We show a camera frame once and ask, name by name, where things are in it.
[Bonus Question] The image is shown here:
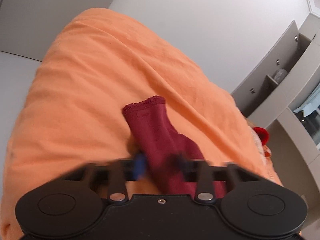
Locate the dark red knit shirt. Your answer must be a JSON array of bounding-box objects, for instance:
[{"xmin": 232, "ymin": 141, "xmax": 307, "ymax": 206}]
[{"xmin": 122, "ymin": 95, "xmax": 227, "ymax": 198}]

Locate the pink patterned bed sheet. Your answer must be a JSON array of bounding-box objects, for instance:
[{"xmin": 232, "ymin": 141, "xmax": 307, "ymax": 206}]
[{"xmin": 246, "ymin": 119, "xmax": 273, "ymax": 180}]

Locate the red plush item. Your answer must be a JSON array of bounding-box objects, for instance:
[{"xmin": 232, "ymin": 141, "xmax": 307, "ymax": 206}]
[{"xmin": 252, "ymin": 127, "xmax": 270, "ymax": 146}]

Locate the orange bed blanket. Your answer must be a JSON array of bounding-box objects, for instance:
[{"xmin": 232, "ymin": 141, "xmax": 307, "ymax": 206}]
[{"xmin": 0, "ymin": 8, "xmax": 304, "ymax": 240}]

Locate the grey built-in wardrobe unit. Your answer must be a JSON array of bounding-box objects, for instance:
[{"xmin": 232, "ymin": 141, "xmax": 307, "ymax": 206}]
[{"xmin": 232, "ymin": 14, "xmax": 319, "ymax": 239}]

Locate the clear bag in wardrobe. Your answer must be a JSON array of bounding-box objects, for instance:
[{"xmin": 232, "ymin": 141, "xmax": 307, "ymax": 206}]
[{"xmin": 273, "ymin": 68, "xmax": 288, "ymax": 84}]

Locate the light blue left curtain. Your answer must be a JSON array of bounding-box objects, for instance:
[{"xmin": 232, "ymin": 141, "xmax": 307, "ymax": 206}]
[{"xmin": 293, "ymin": 83, "xmax": 320, "ymax": 117}]

